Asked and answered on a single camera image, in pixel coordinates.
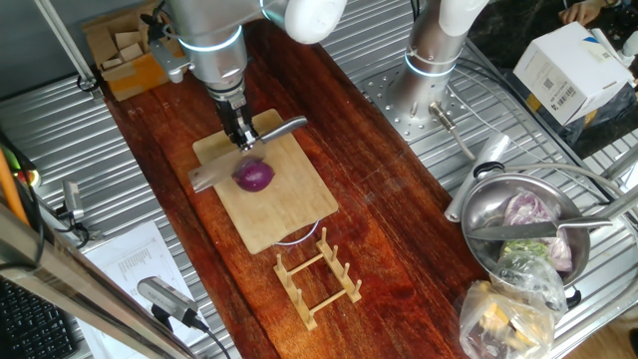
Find white cardboard box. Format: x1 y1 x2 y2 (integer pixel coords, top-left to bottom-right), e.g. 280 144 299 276
512 20 637 127

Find white thin arm cable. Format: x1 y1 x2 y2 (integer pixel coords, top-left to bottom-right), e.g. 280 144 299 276
404 45 473 69

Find white plastic roll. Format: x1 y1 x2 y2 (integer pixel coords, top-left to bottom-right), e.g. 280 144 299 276
443 132 512 224

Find green vegetable piece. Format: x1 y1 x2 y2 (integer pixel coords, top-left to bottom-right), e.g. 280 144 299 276
500 238 549 260

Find bamboo cutting board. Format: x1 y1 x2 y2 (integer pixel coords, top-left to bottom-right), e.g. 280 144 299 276
192 108 340 255

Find silver bar-shaped camera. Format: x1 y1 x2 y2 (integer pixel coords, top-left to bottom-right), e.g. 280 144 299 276
137 276 233 359

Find steel cleaver knife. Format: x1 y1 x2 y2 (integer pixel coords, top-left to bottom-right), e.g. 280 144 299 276
187 115 309 194

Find steel bowl with black handles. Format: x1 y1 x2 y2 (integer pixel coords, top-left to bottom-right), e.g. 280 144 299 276
459 160 593 310

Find grey cable with metal connector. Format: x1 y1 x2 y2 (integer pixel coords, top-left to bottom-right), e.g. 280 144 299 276
428 101 478 162

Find person's bare hand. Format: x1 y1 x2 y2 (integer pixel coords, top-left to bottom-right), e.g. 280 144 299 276
557 0 608 27

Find grey hose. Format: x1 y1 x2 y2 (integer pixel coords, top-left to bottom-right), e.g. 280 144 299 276
501 162 615 201

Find wooden knife rack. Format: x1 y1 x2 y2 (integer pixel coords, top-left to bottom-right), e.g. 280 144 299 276
272 226 364 332

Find orange rod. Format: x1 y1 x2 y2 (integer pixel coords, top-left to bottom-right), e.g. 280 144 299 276
0 147 31 226

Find small silver camera on mount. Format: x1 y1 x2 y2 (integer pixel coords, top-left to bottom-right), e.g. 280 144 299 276
49 179 104 250

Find steel kitchen knife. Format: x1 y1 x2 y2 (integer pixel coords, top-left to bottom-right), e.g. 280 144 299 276
466 214 614 243

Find silver metal pole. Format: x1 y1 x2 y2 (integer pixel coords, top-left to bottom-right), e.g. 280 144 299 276
33 0 100 94

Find glossy wood-grain table mat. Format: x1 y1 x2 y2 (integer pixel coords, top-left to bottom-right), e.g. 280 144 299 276
102 0 492 359

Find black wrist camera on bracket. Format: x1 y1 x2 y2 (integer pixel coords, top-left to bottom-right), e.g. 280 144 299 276
141 12 193 85

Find purple vegetable pieces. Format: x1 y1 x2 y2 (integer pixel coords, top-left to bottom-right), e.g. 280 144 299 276
501 188 574 273

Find printed paper sheet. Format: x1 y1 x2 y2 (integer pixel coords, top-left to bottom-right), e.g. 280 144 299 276
77 220 215 359

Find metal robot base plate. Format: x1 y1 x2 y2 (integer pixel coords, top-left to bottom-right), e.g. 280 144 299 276
361 62 473 146

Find black keyboard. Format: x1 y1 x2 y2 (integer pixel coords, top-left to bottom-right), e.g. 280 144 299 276
0 276 79 359

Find polished steel bar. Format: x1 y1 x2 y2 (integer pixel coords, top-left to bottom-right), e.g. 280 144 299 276
0 198 200 359

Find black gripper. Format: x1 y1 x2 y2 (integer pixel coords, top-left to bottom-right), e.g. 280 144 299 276
213 90 262 152

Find clear plastic bag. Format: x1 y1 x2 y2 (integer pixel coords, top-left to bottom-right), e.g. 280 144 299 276
458 251 569 359

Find purple onion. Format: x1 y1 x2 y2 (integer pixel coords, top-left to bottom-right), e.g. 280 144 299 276
231 157 276 193

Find black plastic bag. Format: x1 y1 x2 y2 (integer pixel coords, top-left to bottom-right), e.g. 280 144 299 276
502 69 638 161

